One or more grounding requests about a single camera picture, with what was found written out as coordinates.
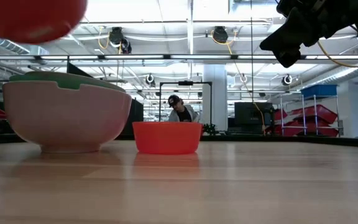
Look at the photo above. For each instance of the white metal shelf rack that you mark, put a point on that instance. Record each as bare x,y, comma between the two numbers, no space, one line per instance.
303,115

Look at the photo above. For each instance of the white structural column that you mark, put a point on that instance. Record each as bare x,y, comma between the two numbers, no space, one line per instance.
219,93

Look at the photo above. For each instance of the large pink notched bowl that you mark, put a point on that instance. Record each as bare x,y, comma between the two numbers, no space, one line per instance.
67,121

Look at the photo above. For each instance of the large green bowl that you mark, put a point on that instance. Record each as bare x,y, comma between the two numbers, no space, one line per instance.
67,81

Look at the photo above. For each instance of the person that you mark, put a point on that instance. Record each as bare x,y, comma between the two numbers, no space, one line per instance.
183,115

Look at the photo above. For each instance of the blue plastic bin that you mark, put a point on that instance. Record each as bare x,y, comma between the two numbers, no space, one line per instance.
319,91

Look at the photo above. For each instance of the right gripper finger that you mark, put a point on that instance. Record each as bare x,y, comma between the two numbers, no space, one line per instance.
288,57
287,35

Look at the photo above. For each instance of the small orange bowl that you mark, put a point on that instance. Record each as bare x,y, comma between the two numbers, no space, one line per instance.
166,138

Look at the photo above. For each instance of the long ceiling light strip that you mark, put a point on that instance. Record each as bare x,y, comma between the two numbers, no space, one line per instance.
135,57

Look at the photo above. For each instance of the small black clamp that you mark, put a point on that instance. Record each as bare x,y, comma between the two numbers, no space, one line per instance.
209,129

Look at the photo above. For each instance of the black background monitor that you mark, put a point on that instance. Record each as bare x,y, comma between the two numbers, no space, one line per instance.
250,115

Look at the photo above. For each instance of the red bowl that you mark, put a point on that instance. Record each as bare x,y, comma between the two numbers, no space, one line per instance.
26,18

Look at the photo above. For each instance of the black background rig stand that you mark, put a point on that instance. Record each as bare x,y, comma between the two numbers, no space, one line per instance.
185,83

